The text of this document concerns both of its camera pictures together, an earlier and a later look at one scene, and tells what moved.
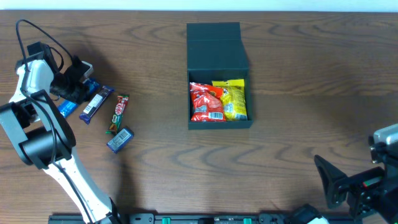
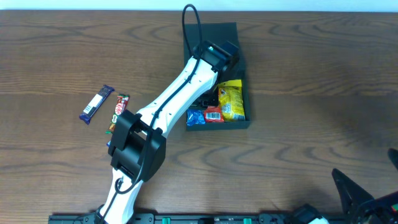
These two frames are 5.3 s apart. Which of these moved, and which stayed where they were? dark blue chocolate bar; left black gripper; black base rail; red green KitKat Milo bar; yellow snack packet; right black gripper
Moved: right black gripper; left black gripper
Stayed: red green KitKat Milo bar; black base rail; yellow snack packet; dark blue chocolate bar
